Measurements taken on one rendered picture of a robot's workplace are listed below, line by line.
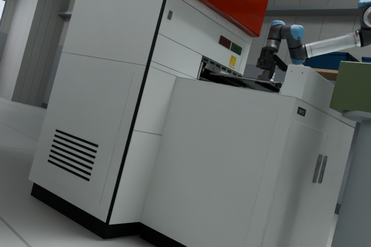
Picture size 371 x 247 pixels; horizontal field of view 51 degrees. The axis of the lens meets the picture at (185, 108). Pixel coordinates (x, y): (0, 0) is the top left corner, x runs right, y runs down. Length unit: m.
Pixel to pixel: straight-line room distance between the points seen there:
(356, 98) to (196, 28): 0.84
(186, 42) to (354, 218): 1.08
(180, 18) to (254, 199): 0.91
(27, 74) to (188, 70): 8.21
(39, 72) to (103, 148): 8.29
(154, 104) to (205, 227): 0.60
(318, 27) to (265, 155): 3.84
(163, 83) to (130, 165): 0.41
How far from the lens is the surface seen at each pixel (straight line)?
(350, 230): 1.67
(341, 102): 1.69
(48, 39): 10.17
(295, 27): 2.12
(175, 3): 1.87
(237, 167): 1.66
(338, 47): 2.19
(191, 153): 1.79
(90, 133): 1.97
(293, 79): 1.68
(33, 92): 10.11
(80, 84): 2.10
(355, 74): 1.70
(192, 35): 1.98
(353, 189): 1.67
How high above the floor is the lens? 0.63
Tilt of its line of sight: 1 degrees up
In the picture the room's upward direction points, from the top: 14 degrees clockwise
